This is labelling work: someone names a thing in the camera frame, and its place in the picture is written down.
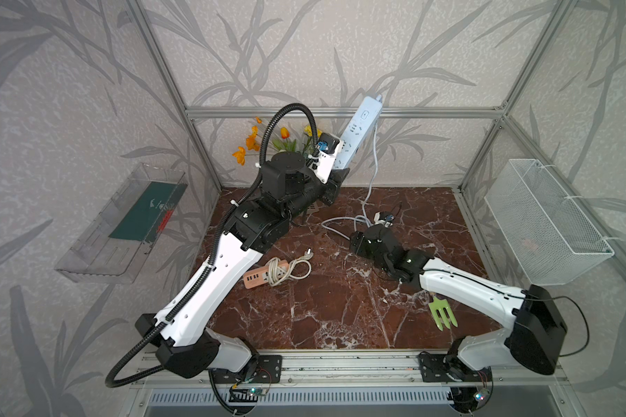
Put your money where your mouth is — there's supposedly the grey power strip with cord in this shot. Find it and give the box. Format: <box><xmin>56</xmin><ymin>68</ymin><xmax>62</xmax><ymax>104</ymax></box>
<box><xmin>321</xmin><ymin>94</ymin><xmax>384</xmax><ymax>240</ymax></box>

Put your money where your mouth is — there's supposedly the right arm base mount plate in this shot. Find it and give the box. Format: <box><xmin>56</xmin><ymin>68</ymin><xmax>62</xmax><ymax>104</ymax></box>
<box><xmin>417</xmin><ymin>351</ymin><xmax>493</xmax><ymax>383</ymax></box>

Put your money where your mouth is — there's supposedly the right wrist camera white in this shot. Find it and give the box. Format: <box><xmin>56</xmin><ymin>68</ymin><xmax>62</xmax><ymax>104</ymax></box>
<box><xmin>374</xmin><ymin>211</ymin><xmax>395</xmax><ymax>228</ymax></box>

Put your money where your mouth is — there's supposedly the white wire mesh basket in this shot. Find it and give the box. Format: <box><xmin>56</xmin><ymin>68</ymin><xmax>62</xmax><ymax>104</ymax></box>
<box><xmin>485</xmin><ymin>159</ymin><xmax>615</xmax><ymax>286</ymax></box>

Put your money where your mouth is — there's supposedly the clear plastic wall tray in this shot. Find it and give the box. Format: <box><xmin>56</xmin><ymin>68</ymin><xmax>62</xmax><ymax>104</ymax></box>
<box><xmin>55</xmin><ymin>163</ymin><xmax>188</xmax><ymax>284</ymax></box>

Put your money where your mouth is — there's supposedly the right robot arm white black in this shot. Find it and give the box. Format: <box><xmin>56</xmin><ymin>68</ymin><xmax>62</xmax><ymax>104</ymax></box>
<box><xmin>350</xmin><ymin>224</ymin><xmax>568</xmax><ymax>375</ymax></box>

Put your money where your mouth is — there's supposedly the aluminium front rail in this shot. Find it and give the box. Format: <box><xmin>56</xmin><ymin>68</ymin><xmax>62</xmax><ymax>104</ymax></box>
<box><xmin>128</xmin><ymin>349</ymin><xmax>570</xmax><ymax>389</ymax></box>

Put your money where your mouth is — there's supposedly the black corrugated cable conduit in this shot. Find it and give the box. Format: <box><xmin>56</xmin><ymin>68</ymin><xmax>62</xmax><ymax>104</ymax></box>
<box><xmin>103</xmin><ymin>103</ymin><xmax>319</xmax><ymax>389</ymax></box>

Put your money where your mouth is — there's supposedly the pink power strip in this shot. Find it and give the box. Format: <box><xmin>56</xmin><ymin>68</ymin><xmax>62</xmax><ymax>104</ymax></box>
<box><xmin>243</xmin><ymin>266</ymin><xmax>270</xmax><ymax>289</ymax></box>

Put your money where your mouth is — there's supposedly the green garden hand fork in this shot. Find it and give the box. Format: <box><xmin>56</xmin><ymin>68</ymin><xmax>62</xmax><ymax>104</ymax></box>
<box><xmin>429</xmin><ymin>295</ymin><xmax>458</xmax><ymax>331</ymax></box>

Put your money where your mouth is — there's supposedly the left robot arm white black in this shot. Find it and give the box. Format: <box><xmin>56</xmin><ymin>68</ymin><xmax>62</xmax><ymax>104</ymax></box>
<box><xmin>136</xmin><ymin>151</ymin><xmax>352</xmax><ymax>379</ymax></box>

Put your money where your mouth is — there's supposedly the white power cord with plug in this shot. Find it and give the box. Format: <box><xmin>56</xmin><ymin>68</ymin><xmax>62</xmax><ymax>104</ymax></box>
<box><xmin>265</xmin><ymin>247</ymin><xmax>315</xmax><ymax>288</ymax></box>

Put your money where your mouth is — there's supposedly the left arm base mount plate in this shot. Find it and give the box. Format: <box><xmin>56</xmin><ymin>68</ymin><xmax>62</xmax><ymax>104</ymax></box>
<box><xmin>210</xmin><ymin>354</ymin><xmax>283</xmax><ymax>384</ymax></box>

